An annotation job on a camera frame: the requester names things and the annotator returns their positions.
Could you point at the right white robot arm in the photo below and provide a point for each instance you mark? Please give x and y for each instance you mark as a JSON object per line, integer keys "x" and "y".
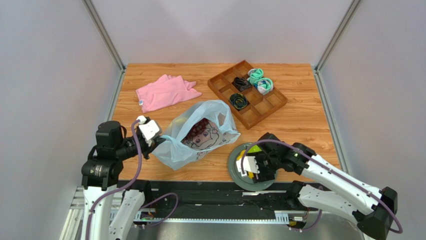
{"x": 372, "y": 209}

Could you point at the green fake apple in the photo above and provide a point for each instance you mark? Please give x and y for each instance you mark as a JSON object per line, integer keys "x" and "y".
{"x": 254, "y": 149}

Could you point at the dark red fake grapes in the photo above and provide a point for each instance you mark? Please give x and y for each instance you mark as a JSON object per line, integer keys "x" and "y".
{"x": 196, "y": 130}

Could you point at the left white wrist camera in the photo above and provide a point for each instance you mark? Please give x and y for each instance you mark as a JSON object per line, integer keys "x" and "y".
{"x": 149, "y": 129}

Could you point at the wooden compartment tray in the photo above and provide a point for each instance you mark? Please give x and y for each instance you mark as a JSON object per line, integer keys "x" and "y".
{"x": 258, "y": 107}

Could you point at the pink cloth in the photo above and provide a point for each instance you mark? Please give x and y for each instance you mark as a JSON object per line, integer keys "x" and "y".
{"x": 165, "y": 92}

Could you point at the teal white rolled sock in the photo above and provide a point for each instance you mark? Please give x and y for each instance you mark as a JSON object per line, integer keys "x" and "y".
{"x": 264, "y": 85}

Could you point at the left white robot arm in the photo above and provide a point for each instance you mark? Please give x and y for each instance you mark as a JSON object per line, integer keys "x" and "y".
{"x": 109, "y": 210}

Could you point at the black yellow rolled sock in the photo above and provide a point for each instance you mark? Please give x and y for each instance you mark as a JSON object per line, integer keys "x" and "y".
{"x": 238, "y": 101}

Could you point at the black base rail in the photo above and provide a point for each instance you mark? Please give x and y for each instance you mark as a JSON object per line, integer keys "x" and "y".
{"x": 210, "y": 200}

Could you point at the light blue plastic bag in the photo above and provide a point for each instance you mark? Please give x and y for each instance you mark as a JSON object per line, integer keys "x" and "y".
{"x": 220, "y": 131}

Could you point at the yellow fake lemon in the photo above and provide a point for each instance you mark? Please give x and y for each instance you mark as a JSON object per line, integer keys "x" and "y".
{"x": 251, "y": 175}

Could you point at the grey-blue round plate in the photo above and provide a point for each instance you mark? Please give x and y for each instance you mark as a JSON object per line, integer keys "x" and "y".
{"x": 244, "y": 182}

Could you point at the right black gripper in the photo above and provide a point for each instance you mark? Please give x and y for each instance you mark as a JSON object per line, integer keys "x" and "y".
{"x": 261, "y": 168}

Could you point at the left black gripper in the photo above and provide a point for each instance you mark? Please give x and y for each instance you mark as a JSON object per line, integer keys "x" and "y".
{"x": 155, "y": 142}

